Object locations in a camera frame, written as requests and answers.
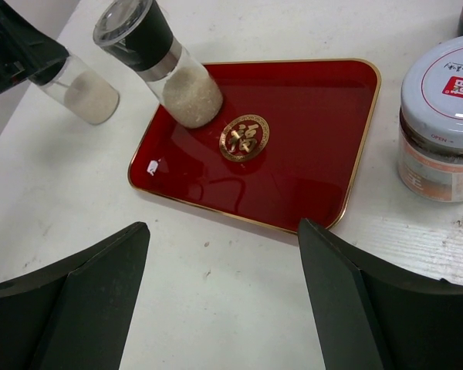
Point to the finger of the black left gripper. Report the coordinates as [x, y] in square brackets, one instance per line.
[25, 52]

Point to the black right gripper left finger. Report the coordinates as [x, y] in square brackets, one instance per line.
[76, 312]

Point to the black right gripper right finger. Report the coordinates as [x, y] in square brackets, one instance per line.
[371, 314]

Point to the black cap salt grinder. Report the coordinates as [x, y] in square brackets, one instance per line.
[79, 88]

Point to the clear cap salt grinder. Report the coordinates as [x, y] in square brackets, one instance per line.
[138, 35]

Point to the grey lid seasoning jar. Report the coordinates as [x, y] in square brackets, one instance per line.
[430, 161]

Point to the red gold-rimmed tray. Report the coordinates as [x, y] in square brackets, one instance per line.
[285, 146]

